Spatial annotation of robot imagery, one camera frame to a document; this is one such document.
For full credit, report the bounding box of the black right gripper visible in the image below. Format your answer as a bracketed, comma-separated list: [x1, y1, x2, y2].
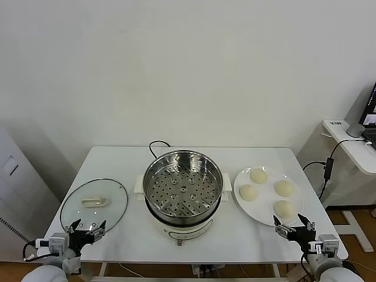
[273, 213, 318, 253]

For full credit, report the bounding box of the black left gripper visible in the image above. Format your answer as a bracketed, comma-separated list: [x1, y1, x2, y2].
[64, 219, 108, 253]

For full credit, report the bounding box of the white steamed baozi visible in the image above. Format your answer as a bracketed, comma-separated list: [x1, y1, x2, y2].
[274, 180, 296, 197]
[273, 200, 295, 220]
[239, 184, 259, 203]
[249, 167, 268, 185]

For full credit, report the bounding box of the glass lid with cream handle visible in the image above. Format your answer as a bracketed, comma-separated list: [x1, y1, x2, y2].
[59, 178, 129, 233]

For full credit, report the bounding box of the stainless steel steamer basket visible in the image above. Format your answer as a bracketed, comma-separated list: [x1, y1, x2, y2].
[134, 149, 231, 221]

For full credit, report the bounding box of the white round plate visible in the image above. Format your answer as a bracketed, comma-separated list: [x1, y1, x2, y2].
[233, 165, 305, 227]

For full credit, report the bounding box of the white cabinet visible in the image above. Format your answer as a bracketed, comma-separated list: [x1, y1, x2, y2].
[0, 126, 61, 262]

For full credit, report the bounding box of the white side desk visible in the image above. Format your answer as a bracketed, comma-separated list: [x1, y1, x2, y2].
[322, 119, 376, 253]

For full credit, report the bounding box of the white power strip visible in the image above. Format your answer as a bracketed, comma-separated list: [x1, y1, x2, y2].
[192, 263, 224, 277]

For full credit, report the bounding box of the cream electric cooker base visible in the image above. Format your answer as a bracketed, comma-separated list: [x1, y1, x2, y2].
[137, 192, 230, 247]

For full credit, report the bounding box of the gray cylinder speaker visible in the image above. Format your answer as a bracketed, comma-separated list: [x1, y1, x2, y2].
[345, 122, 366, 137]

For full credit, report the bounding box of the black laptop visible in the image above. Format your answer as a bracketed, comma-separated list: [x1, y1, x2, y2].
[358, 80, 376, 140]

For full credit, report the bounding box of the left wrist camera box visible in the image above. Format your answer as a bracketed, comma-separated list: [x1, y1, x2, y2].
[48, 233, 71, 254]

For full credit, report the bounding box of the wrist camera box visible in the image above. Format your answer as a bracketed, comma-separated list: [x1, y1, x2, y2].
[48, 233, 71, 254]
[308, 234, 339, 254]

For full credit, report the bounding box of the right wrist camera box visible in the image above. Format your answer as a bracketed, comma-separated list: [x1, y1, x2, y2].
[308, 234, 339, 254]

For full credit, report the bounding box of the white table frame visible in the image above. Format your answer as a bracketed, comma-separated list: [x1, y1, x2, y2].
[93, 262, 283, 282]

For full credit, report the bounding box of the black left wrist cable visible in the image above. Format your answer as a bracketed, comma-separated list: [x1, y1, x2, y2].
[22, 239, 64, 263]

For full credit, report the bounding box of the black cooker power cable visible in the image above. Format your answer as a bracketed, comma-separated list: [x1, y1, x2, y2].
[149, 140, 172, 162]

